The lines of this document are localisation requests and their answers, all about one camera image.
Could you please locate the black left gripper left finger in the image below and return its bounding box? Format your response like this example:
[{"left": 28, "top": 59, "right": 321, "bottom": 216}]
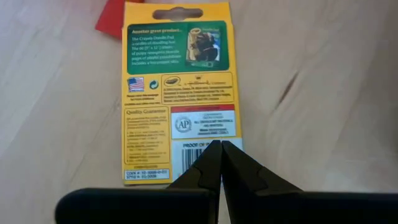
[{"left": 55, "top": 139, "right": 223, "bottom": 224}]

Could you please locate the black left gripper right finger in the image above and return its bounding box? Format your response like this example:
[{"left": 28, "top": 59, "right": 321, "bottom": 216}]
[{"left": 221, "top": 140, "right": 398, "bottom": 224}]

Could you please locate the red eraser block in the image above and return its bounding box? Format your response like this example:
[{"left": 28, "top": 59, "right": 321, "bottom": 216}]
[{"left": 95, "top": 0, "right": 125, "bottom": 40}]

